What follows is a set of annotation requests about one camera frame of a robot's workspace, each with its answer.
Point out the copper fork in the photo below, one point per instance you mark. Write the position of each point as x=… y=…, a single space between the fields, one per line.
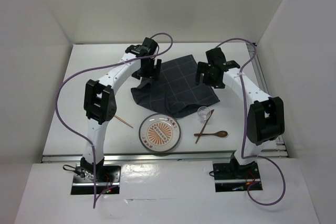
x=123 y=121

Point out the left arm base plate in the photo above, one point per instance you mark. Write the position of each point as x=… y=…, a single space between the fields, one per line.
x=108 y=180

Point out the small clear glass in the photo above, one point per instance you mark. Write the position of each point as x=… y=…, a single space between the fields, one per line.
x=203 y=114

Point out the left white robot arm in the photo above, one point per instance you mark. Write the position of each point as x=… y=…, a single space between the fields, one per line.
x=100 y=103

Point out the aluminium frame rail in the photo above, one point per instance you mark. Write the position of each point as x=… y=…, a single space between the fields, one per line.
x=279 y=147

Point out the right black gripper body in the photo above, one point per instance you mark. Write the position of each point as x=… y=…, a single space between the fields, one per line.
x=209 y=71

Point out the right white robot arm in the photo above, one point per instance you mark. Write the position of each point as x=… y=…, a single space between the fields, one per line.
x=263 y=114

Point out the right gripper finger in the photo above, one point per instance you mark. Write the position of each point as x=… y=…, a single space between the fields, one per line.
x=216 y=83
x=201 y=68

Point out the copper knife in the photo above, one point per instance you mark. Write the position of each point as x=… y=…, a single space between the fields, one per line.
x=203 y=128

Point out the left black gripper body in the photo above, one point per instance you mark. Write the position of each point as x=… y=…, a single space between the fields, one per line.
x=151 y=60

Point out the dark grey checked cloth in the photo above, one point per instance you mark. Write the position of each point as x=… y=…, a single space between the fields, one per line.
x=175 y=93

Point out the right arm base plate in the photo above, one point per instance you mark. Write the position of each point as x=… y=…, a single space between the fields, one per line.
x=226 y=179

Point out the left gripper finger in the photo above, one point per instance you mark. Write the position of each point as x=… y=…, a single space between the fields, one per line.
x=157 y=69
x=143 y=72

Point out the patterned ceramic plate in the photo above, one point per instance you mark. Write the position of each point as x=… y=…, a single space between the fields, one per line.
x=159 y=133

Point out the brown wooden spoon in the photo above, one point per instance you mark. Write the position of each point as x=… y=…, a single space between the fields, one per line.
x=218 y=134

